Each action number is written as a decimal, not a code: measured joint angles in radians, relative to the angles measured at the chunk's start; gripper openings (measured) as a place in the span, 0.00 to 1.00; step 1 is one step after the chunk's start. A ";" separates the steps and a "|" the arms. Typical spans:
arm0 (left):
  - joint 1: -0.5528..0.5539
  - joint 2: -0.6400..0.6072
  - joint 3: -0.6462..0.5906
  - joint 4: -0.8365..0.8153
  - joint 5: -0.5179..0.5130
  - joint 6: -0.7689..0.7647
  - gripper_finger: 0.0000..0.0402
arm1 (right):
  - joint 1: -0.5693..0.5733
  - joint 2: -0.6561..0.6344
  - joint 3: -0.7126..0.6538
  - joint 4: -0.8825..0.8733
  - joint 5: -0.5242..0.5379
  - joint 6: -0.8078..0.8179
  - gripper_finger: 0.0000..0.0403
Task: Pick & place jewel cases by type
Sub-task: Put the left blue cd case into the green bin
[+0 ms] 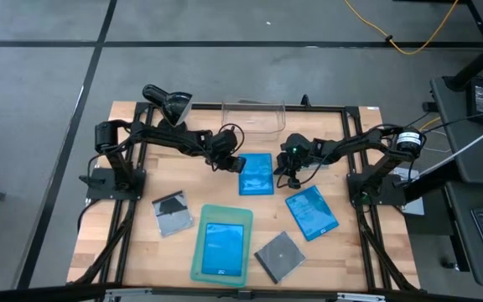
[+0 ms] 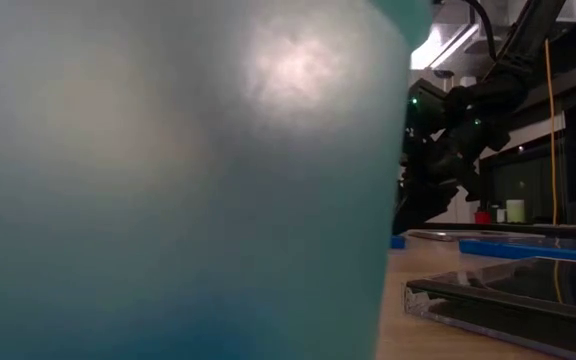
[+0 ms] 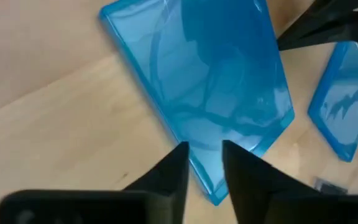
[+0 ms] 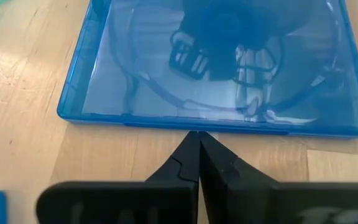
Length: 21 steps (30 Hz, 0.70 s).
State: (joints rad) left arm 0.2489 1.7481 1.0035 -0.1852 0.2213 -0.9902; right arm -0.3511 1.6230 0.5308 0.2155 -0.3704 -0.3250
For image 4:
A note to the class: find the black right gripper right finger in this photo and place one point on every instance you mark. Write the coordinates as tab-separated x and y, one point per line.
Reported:
259	202

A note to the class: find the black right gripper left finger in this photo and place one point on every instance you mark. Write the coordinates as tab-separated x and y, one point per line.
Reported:
120	202

